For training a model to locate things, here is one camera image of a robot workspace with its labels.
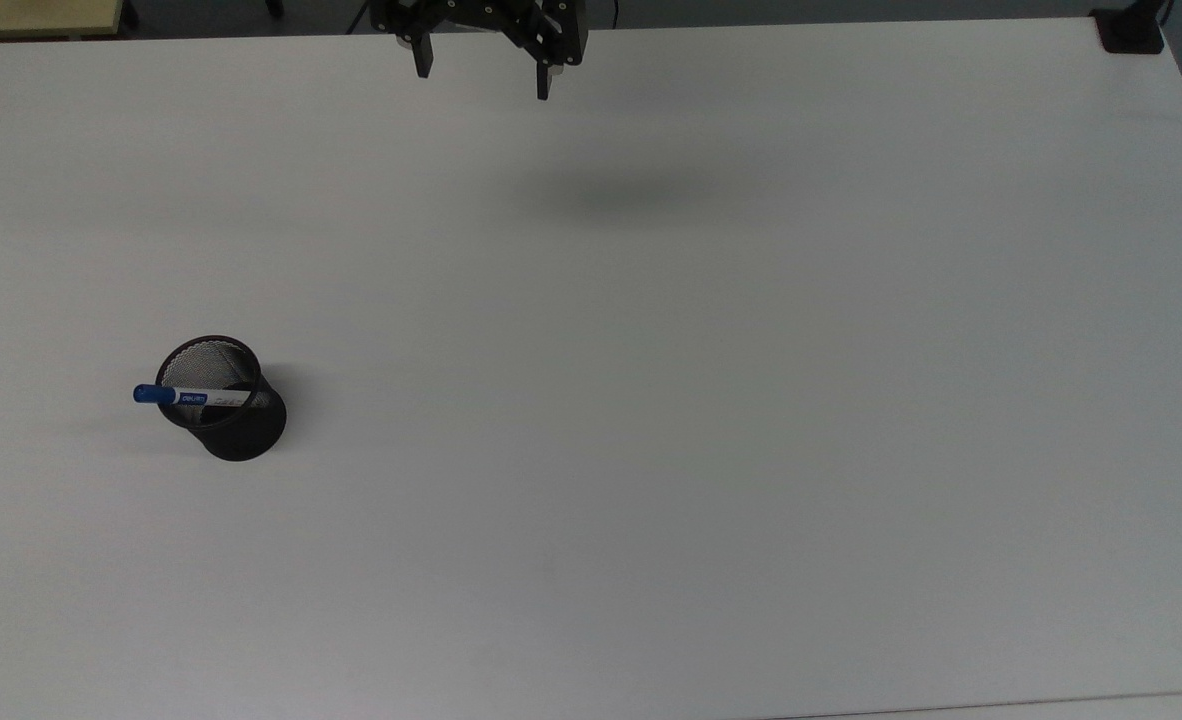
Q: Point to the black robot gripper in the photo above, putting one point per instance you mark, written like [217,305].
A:
[481,18]

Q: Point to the blue and white marker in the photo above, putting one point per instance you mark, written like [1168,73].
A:
[183,396]

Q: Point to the dark tripod leg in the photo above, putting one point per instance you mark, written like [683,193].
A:
[356,15]

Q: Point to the black mesh pen holder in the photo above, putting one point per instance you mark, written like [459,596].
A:
[241,425]

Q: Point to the light wooden table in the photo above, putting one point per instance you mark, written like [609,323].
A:
[31,15]

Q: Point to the black table clamp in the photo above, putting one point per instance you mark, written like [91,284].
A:
[1129,30]

